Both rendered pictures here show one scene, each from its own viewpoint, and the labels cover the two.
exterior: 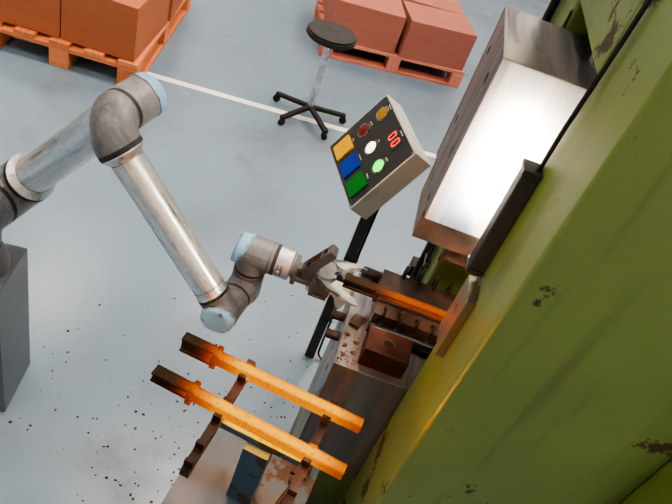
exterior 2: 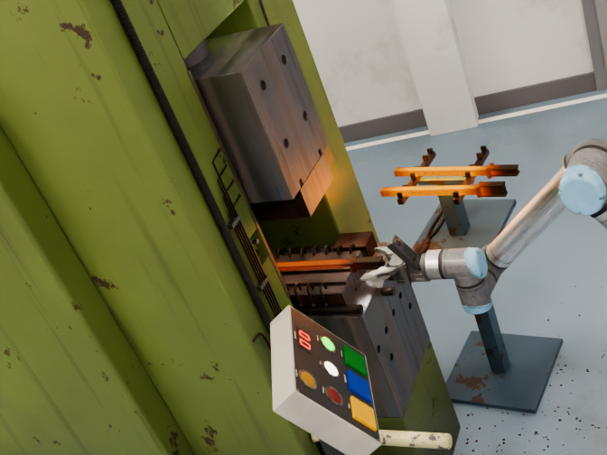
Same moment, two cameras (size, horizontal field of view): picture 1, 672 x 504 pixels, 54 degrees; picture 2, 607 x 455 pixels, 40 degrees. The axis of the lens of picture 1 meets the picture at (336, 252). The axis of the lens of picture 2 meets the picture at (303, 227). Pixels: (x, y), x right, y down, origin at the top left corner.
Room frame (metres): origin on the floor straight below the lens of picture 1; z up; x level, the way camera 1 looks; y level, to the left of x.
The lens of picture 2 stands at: (3.23, 1.03, 2.46)
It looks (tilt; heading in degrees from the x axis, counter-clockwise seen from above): 30 degrees down; 215
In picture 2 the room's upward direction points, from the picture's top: 22 degrees counter-clockwise
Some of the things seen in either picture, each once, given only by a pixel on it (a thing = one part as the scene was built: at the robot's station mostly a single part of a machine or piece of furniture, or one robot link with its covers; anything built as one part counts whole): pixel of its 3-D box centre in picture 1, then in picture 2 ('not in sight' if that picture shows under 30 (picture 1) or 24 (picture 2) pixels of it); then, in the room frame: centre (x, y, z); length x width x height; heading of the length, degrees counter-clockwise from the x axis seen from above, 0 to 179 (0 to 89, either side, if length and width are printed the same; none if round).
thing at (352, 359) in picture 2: (357, 185); (353, 361); (1.79, 0.02, 1.01); 0.07 x 0.05 x 0.07; 26
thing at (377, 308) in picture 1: (446, 322); (295, 280); (1.39, -0.36, 0.96); 0.42 x 0.20 x 0.09; 91
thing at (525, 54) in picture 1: (553, 155); (232, 113); (1.34, -0.36, 1.56); 0.42 x 0.39 x 0.40; 91
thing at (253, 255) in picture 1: (256, 253); (463, 264); (1.35, 0.20, 0.98); 0.12 x 0.09 x 0.10; 91
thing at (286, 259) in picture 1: (285, 263); (435, 264); (1.35, 0.12, 0.98); 0.10 x 0.05 x 0.09; 1
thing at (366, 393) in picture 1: (413, 393); (324, 329); (1.33, -0.37, 0.69); 0.56 x 0.38 x 0.45; 91
